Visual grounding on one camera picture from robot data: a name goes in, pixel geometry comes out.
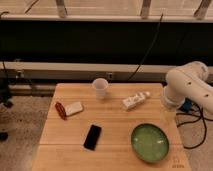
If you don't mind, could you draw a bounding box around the green plate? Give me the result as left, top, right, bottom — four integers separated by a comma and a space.
131, 123, 169, 163

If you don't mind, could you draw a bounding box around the black hanging cable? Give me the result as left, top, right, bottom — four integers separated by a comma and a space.
126, 12, 165, 83

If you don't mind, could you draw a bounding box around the black smartphone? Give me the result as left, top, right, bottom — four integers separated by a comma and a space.
83, 125, 102, 150

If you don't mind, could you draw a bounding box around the translucent pusher tool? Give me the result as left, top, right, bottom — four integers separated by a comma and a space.
162, 108, 176, 125

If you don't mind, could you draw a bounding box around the brown snack bar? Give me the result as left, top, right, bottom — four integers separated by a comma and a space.
55, 102, 67, 120

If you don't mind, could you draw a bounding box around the white tube bottle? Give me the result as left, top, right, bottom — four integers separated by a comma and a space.
122, 91, 151, 110

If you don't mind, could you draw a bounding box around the black chair base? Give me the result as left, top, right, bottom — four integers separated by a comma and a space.
0, 78, 15, 142

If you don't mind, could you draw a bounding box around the blue box on floor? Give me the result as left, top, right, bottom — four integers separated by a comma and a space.
180, 99, 192, 112

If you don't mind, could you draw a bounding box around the white plastic cup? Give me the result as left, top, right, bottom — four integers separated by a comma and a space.
92, 78, 108, 99

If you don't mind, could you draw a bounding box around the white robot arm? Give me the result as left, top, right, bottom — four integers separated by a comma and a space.
161, 61, 213, 114

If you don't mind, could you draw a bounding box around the black floor cable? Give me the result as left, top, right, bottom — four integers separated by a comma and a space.
175, 103, 213, 150

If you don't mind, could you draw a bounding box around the white eraser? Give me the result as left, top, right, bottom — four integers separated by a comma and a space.
65, 101, 83, 116

